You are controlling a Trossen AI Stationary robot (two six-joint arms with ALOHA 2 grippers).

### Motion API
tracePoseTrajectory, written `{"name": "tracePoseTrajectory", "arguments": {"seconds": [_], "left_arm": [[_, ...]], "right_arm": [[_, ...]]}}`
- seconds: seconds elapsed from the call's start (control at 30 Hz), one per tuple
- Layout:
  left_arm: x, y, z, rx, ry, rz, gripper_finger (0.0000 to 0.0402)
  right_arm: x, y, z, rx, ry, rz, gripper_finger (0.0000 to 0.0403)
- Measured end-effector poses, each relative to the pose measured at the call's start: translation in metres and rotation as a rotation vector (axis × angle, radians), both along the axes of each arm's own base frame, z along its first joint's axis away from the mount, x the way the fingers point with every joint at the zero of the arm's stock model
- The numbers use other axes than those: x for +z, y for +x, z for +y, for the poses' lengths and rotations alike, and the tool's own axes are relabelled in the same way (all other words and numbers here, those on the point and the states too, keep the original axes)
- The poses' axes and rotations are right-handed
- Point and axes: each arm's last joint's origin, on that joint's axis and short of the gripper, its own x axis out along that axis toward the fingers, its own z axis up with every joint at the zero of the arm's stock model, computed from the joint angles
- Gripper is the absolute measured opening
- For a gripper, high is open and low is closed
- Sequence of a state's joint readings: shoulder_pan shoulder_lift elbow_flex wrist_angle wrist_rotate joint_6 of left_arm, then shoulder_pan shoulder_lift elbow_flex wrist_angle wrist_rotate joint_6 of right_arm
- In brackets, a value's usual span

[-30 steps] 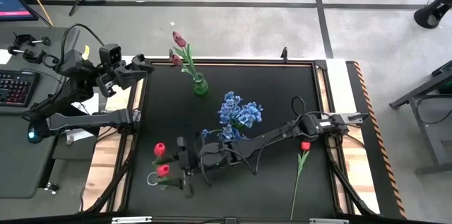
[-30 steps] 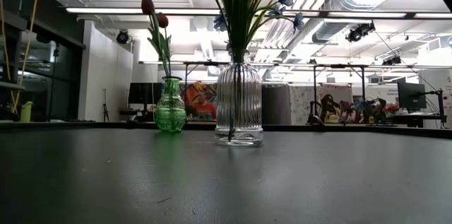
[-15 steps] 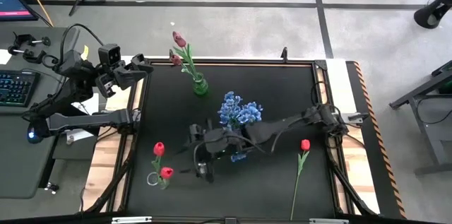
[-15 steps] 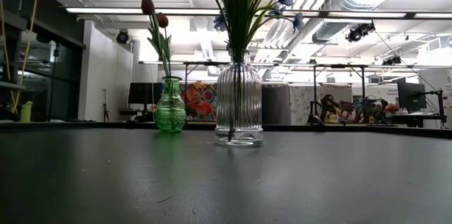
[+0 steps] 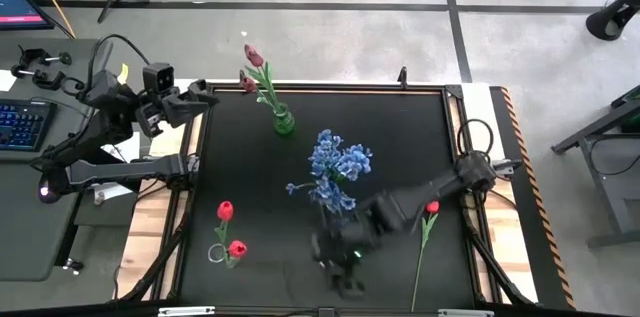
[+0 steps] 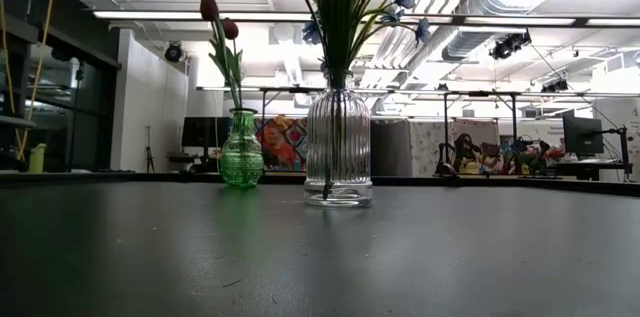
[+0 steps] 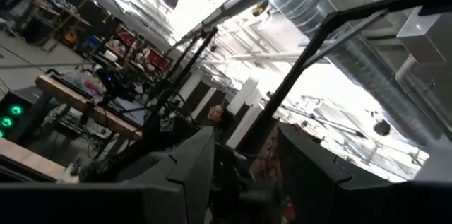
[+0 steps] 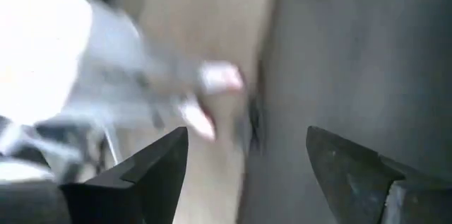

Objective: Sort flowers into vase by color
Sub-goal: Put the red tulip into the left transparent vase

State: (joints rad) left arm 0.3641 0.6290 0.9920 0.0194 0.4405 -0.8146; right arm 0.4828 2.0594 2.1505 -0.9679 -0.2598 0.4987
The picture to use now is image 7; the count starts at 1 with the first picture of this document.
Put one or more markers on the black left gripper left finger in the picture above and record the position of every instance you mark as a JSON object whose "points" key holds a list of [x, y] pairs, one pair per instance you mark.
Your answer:
{"points": [[197, 174]]}

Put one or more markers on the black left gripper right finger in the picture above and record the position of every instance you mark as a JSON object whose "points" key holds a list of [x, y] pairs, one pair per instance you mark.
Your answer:
{"points": [[310, 181]]}

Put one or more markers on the person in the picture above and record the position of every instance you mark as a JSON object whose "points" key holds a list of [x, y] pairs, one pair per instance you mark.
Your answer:
{"points": [[220, 118]]}

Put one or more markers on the white column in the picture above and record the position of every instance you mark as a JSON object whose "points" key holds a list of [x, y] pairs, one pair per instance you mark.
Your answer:
{"points": [[245, 104]]}

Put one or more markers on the black background rig posts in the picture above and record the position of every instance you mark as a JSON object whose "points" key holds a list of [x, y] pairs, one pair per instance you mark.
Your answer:
{"points": [[190, 61]]}

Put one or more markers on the shelf with red bins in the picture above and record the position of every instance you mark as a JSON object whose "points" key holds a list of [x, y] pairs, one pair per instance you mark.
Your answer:
{"points": [[152, 58]]}

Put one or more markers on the wooden workbench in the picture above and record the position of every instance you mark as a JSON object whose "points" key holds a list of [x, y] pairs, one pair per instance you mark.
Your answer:
{"points": [[70, 98]]}

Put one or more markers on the light wooden board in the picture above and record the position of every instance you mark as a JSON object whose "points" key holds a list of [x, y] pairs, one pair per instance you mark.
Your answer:
{"points": [[31, 158]]}

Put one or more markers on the white ceiling unit box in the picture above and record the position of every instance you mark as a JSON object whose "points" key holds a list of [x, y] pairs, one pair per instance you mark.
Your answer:
{"points": [[427, 36]]}

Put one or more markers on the computer with green fans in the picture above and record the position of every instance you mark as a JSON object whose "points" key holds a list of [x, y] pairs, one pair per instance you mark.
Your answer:
{"points": [[14, 111]]}

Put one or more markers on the black dome camera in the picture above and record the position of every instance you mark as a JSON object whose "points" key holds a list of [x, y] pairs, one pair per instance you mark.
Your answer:
{"points": [[382, 128]]}

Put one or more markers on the silver ribbed ventilation duct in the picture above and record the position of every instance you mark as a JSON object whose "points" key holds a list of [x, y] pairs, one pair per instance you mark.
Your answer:
{"points": [[374, 82], [300, 5]]}

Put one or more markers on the black overhead rig frame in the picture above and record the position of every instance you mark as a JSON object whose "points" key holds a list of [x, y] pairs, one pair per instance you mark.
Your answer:
{"points": [[303, 61]]}

